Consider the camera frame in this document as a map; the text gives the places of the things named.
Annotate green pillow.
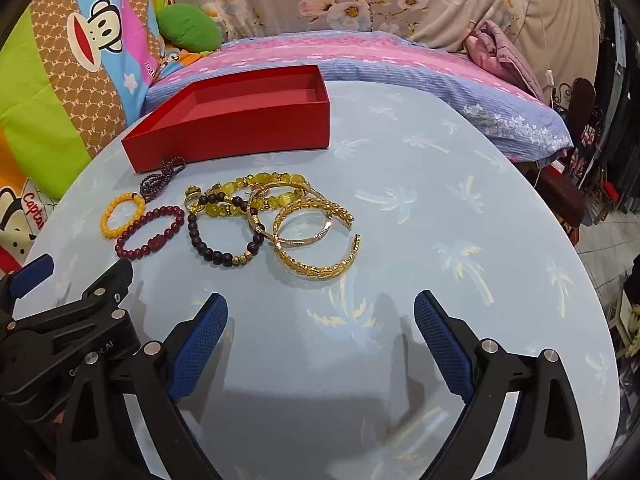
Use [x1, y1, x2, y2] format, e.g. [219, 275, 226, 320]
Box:
[157, 4, 222, 53]

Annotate thin gold bangle with charm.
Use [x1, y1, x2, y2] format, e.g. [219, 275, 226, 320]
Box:
[246, 186, 303, 247]

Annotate pink quilted cloth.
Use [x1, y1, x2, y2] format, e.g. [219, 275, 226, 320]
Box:
[465, 20, 546, 101]

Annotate dark brown bead bracelet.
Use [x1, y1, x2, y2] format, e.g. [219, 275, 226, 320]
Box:
[187, 191, 264, 267]

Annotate dark purple beaded string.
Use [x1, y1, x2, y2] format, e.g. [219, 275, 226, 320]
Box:
[138, 157, 189, 207]

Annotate hanging dark clothes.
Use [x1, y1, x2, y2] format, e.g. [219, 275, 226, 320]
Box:
[595, 0, 640, 211]

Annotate orange bead bracelet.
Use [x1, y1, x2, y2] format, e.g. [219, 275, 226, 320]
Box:
[101, 192, 147, 239]

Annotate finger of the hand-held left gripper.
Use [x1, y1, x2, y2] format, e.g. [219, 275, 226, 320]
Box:
[0, 254, 55, 326]
[10, 260, 135, 335]

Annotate yellow small-bead bracelet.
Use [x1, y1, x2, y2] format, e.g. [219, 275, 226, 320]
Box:
[199, 182, 251, 219]

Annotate engraved gold bangle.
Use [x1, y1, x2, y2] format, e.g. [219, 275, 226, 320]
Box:
[271, 206, 334, 250]

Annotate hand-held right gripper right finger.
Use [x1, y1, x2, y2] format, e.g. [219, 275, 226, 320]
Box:
[414, 290, 589, 480]

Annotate pink and blue striped pillow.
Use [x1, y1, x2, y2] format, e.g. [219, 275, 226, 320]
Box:
[145, 30, 571, 161]

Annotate dark red bead bracelet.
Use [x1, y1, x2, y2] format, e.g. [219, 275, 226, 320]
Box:
[116, 205, 186, 261]

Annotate light blue palm-print table cover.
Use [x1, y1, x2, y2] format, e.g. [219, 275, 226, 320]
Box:
[20, 80, 626, 480]

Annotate small gold ring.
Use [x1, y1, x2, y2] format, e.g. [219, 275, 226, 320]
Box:
[184, 185, 207, 212]

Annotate yellow large-bead bracelet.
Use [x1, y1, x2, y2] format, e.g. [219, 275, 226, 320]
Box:
[227, 172, 323, 211]

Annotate gold braided bangle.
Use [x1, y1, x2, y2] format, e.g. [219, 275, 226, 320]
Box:
[295, 194, 356, 225]

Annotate cartoon monkey blanket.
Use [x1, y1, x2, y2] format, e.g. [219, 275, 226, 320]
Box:
[0, 0, 176, 271]

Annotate white wooden rack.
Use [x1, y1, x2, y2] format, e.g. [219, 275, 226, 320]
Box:
[605, 290, 640, 356]

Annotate gold leaf-pattern bangle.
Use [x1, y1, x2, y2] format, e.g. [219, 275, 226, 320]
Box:
[274, 232, 362, 282]

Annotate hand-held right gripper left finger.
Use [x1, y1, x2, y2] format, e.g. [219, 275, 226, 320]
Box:
[56, 292, 229, 480]

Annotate red jewelry box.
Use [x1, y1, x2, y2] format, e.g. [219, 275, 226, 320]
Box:
[121, 65, 331, 175]

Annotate dark brown chair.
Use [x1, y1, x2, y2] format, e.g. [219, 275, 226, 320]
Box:
[569, 77, 597, 137]

